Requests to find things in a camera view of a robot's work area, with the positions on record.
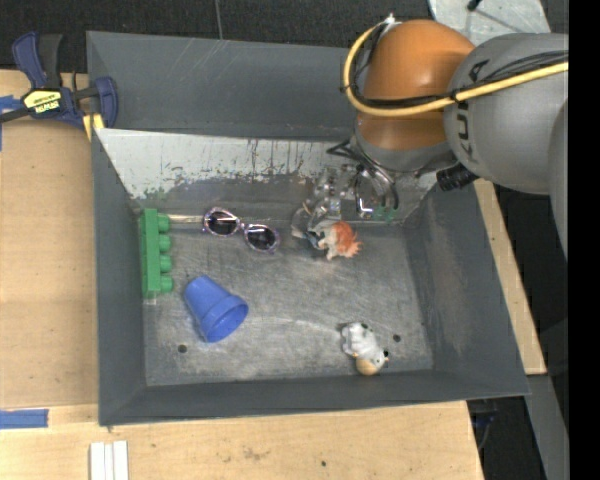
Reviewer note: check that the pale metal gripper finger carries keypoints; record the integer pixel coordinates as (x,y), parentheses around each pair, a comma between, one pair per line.
(320,214)
(300,225)

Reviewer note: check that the orange-haired toy figure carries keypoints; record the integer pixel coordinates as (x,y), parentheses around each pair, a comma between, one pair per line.
(342,240)

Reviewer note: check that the purple sunglasses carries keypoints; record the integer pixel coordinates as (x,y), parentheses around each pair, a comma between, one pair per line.
(240,230)

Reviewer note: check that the grey metal bin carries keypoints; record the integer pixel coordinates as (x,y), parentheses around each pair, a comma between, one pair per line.
(290,313)

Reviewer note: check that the blue plastic cup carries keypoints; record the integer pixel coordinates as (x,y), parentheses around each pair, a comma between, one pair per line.
(216,309)

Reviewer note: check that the white toy animal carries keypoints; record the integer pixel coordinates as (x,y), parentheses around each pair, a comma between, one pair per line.
(362,345)

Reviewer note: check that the green toy building brick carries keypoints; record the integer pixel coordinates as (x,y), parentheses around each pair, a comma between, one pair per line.
(155,253)

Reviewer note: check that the black cylinder on white bracket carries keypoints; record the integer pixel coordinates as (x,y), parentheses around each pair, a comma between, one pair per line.
(455,178)

